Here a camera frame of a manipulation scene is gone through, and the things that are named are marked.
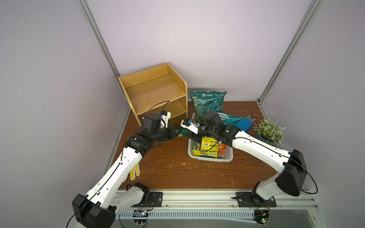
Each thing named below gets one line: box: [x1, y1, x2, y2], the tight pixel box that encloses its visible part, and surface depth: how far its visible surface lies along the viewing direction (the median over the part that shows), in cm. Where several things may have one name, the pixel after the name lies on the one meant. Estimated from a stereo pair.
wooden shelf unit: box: [117, 62, 189, 127], surface depth 86 cm
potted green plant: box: [252, 117, 287, 146], surface depth 83 cm
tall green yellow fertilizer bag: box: [189, 89, 228, 122], surface depth 87 cm
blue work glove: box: [234, 114, 257, 133], surface depth 103 cm
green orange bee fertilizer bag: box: [215, 111, 245, 126], surface depth 81 cm
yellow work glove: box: [129, 162, 141, 181], surface depth 85 cm
